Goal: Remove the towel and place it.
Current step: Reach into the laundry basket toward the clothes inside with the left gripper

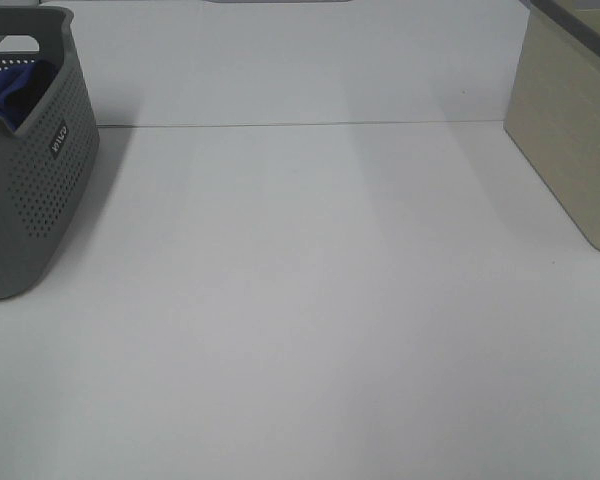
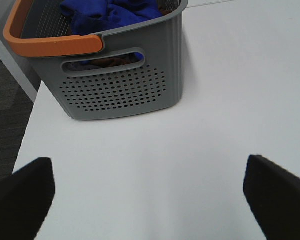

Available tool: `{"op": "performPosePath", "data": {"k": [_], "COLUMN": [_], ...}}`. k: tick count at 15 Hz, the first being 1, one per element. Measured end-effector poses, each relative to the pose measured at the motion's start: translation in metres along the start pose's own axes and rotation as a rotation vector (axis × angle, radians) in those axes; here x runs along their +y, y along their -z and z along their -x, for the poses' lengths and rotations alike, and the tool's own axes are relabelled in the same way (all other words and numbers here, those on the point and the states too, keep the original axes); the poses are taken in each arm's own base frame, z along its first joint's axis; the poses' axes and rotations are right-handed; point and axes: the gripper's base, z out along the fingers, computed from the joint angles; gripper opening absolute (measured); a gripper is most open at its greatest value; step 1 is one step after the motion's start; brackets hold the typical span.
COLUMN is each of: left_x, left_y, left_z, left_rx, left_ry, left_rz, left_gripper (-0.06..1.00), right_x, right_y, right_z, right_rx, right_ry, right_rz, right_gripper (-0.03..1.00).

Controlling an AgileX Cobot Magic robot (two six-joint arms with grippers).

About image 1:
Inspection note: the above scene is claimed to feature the grey perforated plastic basket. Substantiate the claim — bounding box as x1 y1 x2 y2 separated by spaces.
0 6 99 300

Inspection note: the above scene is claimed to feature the beige plastic bin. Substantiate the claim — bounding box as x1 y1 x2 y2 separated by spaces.
504 1 600 251

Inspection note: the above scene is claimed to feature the blue microfibre towel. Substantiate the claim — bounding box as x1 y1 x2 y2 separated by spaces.
0 60 57 131

